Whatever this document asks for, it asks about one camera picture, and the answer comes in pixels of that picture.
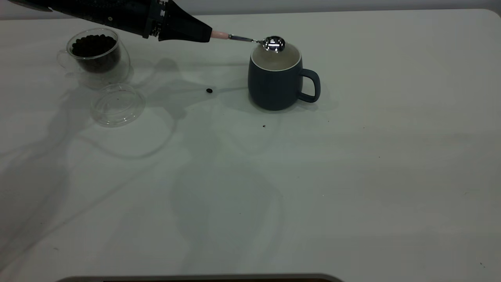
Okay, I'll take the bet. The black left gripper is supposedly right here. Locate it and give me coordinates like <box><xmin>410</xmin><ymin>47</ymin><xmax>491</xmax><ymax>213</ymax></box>
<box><xmin>43</xmin><ymin>0</ymin><xmax>213</xmax><ymax>43</ymax></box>

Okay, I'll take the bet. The clear double-wall glass cup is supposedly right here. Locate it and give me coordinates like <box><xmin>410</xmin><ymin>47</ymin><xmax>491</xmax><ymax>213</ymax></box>
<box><xmin>57</xmin><ymin>27</ymin><xmax>132</xmax><ymax>90</ymax></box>

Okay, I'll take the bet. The pink-handled metal spoon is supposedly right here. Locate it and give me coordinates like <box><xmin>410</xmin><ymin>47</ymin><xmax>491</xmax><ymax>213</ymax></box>
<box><xmin>211</xmin><ymin>30</ymin><xmax>286</xmax><ymax>52</ymax></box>

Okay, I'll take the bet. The dark grey ceramic mug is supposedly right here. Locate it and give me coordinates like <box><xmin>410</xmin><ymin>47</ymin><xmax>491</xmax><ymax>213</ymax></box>
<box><xmin>247</xmin><ymin>40</ymin><xmax>321</xmax><ymax>111</ymax></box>

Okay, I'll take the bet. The pile of coffee beans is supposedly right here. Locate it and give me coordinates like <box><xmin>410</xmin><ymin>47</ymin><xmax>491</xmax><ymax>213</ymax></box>
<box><xmin>72</xmin><ymin>34</ymin><xmax>118</xmax><ymax>59</ymax></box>

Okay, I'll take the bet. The clear round glass lid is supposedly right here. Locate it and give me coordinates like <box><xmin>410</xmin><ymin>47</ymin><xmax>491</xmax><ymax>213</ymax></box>
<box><xmin>90</xmin><ymin>83</ymin><xmax>146</xmax><ymax>127</ymax></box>

